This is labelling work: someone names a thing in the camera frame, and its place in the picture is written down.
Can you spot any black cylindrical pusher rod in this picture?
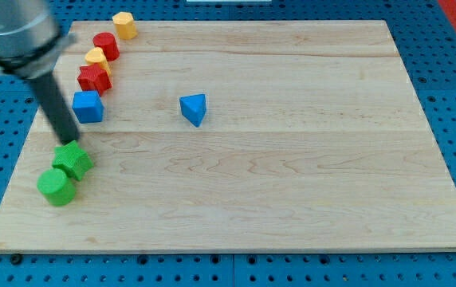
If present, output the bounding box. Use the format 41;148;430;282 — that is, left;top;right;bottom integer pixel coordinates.
28;73;81;144

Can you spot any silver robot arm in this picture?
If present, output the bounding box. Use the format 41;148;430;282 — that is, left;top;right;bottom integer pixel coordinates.
0;0;81;144

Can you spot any blue cube block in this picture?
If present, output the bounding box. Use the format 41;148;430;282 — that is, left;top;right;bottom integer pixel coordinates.
72;90;104;124

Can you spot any green star block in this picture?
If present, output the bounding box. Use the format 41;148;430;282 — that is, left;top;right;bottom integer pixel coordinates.
52;140;93;181

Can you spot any red star block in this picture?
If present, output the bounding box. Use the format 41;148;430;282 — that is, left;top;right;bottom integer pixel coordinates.
77;64;112;96

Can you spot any blue triangle block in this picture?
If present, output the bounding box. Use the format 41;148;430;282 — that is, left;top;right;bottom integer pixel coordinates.
179;93;206;128

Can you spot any yellow heart block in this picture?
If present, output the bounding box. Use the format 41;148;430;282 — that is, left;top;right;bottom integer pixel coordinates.
85;47;112;76

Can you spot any green cylinder block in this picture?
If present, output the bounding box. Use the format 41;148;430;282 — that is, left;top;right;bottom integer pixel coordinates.
37;168;76;206

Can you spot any red cylinder block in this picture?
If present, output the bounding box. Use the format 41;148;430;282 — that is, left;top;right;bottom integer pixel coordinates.
92;32;120;61

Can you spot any yellow hexagon block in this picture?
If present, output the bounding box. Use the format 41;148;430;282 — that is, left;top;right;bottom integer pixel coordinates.
112;12;138;40

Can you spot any wooden board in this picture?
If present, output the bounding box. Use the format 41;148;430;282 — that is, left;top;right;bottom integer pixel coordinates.
0;20;456;254

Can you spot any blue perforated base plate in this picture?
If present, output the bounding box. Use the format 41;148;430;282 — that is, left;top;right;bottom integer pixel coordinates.
0;0;456;286

